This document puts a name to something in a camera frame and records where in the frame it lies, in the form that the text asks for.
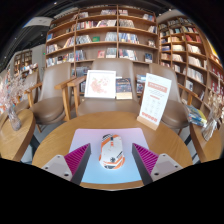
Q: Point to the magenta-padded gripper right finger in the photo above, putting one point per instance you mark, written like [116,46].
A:
[146,159]

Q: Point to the white sign in wooden base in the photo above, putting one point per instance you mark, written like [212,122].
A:
[155,98]

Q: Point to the colourful book stack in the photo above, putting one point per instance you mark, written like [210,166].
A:
[196,116]

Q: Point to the wooden side table black legs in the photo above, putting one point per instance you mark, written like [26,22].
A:
[208,146]

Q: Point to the grey upholstered chair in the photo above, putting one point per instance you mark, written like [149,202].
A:
[30,83]

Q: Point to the white framed floral picture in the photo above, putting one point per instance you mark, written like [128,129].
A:
[100,84]

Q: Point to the small distant wooden bookshelf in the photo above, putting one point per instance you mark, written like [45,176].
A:
[20,61]

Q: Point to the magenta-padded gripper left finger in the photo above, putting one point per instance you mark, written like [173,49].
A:
[75,159]

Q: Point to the pink blue gradient mouse pad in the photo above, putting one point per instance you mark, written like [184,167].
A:
[90,136]

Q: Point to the small wooden side table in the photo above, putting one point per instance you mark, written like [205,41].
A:
[16,140]

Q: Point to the curved wooden bookshelf with books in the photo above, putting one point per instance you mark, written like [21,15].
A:
[190,50]

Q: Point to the white orange computer mouse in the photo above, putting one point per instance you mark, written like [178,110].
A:
[111,151]

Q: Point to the wide wooden bookshelf with books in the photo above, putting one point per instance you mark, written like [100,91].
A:
[103,33]

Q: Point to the brown leather wooden armchair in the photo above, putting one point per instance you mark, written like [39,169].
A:
[106,106]
[50,100]
[173,106]

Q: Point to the glass vase with pink flowers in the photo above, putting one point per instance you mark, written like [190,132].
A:
[14,121]

